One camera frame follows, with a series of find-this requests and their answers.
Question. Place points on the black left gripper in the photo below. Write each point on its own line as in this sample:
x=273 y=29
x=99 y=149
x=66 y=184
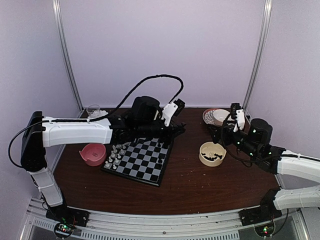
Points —
x=174 y=132

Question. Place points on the aluminium frame post left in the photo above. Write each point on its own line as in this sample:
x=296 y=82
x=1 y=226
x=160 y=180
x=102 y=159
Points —
x=66 y=57

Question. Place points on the clear glass cup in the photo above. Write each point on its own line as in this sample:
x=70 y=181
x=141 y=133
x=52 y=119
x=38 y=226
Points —
x=93 y=111

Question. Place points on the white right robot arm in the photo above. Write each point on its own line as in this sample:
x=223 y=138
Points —
x=275 y=160

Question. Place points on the cream bowl of black pieces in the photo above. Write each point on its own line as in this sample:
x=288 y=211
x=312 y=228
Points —
x=211 y=154

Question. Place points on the aluminium frame post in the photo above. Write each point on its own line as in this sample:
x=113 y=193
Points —
x=263 y=35
x=66 y=57

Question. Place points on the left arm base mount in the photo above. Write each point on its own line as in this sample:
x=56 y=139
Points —
x=70 y=224

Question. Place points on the white ceramic cup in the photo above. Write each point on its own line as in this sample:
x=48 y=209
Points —
x=219 y=115

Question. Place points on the black and white chessboard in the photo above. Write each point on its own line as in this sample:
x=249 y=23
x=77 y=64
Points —
x=140 y=161

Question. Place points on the pink bowl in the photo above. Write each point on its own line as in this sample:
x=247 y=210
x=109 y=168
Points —
x=93 y=154

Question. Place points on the floral patterned saucer plate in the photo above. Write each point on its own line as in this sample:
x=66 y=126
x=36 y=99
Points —
x=207 y=117

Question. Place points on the aluminium frame post right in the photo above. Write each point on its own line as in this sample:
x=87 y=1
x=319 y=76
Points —
x=263 y=35

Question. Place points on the aluminium front rail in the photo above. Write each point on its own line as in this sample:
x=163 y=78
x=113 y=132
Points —
x=223 y=225

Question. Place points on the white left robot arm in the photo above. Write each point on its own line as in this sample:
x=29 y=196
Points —
x=146 y=119

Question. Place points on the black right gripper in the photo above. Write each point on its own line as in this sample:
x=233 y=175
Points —
x=227 y=131

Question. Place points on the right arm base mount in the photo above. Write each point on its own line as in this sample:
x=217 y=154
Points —
x=262 y=218

